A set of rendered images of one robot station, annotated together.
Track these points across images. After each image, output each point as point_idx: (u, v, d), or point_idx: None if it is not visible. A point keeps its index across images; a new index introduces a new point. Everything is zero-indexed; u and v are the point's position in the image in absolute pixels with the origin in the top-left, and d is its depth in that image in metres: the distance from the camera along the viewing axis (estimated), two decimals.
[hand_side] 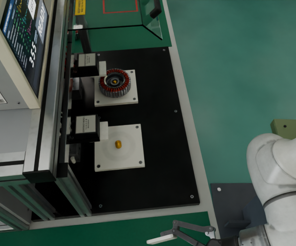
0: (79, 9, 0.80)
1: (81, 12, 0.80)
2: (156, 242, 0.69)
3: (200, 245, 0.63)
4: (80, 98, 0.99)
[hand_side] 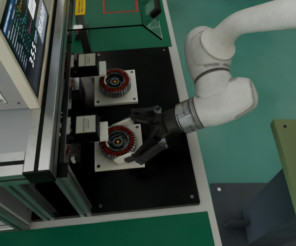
0: (79, 9, 0.80)
1: (81, 12, 0.80)
2: (118, 126, 0.90)
3: (148, 118, 0.83)
4: (80, 98, 0.99)
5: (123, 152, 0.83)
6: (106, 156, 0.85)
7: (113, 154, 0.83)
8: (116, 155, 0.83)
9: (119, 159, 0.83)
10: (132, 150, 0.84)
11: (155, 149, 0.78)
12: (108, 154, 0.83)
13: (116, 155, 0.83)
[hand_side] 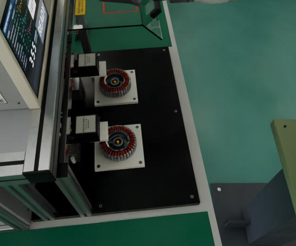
0: (79, 9, 0.80)
1: (81, 12, 0.80)
2: None
3: None
4: (80, 98, 0.99)
5: (123, 152, 0.83)
6: (106, 156, 0.85)
7: (113, 154, 0.83)
8: (116, 156, 0.83)
9: None
10: (132, 150, 0.84)
11: None
12: (109, 154, 0.83)
13: (116, 155, 0.83)
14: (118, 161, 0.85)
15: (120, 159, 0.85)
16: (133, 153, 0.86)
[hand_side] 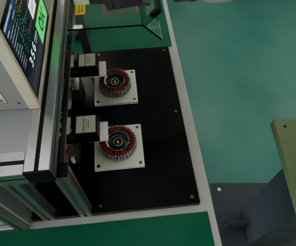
0: (79, 9, 0.80)
1: (81, 12, 0.80)
2: None
3: None
4: (80, 98, 0.99)
5: (123, 152, 0.83)
6: (106, 156, 0.85)
7: (113, 154, 0.83)
8: (116, 156, 0.83)
9: None
10: (132, 150, 0.84)
11: None
12: (109, 154, 0.83)
13: (116, 155, 0.83)
14: (118, 161, 0.85)
15: (120, 159, 0.85)
16: (133, 153, 0.86)
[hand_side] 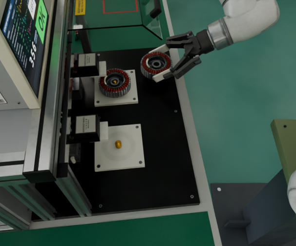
0: (79, 9, 0.80)
1: (81, 12, 0.80)
2: (159, 76, 0.98)
3: (190, 59, 0.96)
4: (80, 98, 0.99)
5: (162, 71, 0.97)
6: (146, 76, 0.99)
7: (153, 72, 0.97)
8: (156, 73, 0.97)
9: None
10: None
11: (185, 37, 1.01)
12: (150, 72, 0.97)
13: (156, 73, 0.97)
14: None
15: None
16: None
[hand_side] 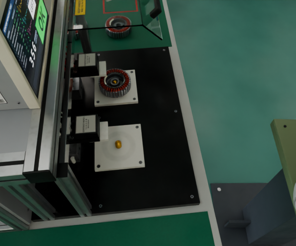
0: (79, 9, 0.80)
1: (81, 12, 0.80)
2: None
3: None
4: (80, 98, 0.99)
5: (117, 30, 1.17)
6: (106, 32, 1.20)
7: (110, 30, 1.18)
8: (112, 31, 1.18)
9: None
10: (124, 31, 1.18)
11: None
12: (108, 29, 1.18)
13: (112, 31, 1.18)
14: (113, 37, 1.20)
15: (115, 37, 1.20)
16: (125, 35, 1.19)
